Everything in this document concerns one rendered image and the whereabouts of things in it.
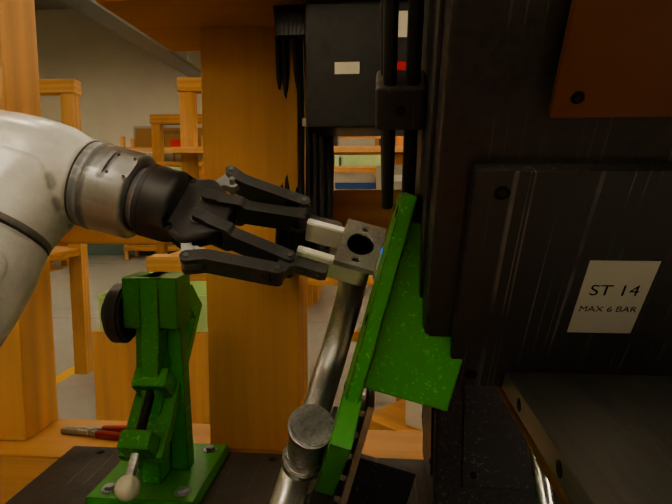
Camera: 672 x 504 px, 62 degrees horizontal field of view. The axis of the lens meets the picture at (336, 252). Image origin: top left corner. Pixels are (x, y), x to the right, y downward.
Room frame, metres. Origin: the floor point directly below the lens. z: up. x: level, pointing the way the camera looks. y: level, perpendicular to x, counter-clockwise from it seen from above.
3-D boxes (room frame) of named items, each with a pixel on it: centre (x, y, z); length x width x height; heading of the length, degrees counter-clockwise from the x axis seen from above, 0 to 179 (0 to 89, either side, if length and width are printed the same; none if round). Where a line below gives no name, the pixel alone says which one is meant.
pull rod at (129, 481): (0.61, 0.23, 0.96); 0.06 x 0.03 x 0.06; 175
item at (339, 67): (0.75, -0.05, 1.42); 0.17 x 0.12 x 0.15; 85
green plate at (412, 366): (0.48, -0.07, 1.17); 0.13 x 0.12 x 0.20; 85
